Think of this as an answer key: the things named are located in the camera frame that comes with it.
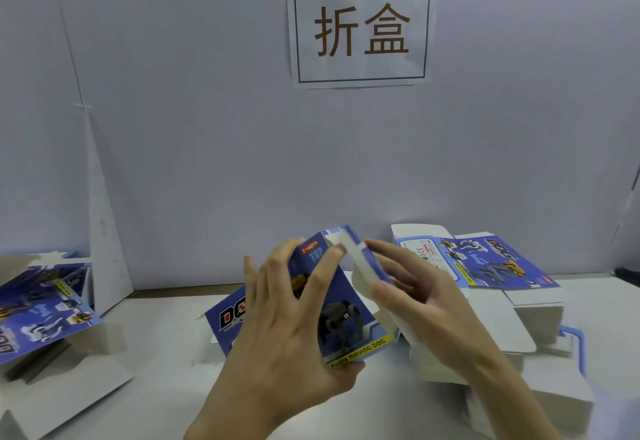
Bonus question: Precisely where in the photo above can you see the person's left hand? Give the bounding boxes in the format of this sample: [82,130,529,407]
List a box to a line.
[188,237,367,440]

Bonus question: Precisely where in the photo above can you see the person's left forearm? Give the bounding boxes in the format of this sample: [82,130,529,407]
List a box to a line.
[183,425,271,440]

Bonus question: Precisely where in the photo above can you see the person's right hand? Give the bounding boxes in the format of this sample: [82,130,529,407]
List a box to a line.
[362,237,513,383]

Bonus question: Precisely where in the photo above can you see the white paper wall sign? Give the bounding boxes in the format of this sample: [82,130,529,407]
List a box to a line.
[286,0,441,90]

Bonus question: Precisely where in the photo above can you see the person's right forearm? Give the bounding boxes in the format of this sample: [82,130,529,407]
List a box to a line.
[462,353,565,440]

